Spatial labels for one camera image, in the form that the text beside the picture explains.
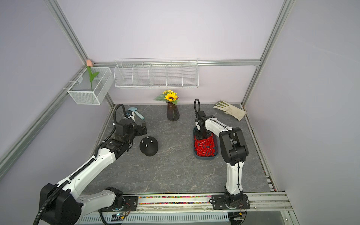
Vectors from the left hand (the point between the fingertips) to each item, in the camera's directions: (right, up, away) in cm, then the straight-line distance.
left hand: (138, 123), depth 81 cm
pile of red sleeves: (+41, -17, +13) cm, 46 cm away
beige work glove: (+65, +10, +34) cm, 74 cm away
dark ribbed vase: (+18, +6, +28) cm, 34 cm away
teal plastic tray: (+34, -5, +14) cm, 37 cm away
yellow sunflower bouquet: (+17, +18, +10) cm, 26 cm away
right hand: (+39, -10, +17) cm, 43 cm away
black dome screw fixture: (+5, -14, +3) cm, 15 cm away
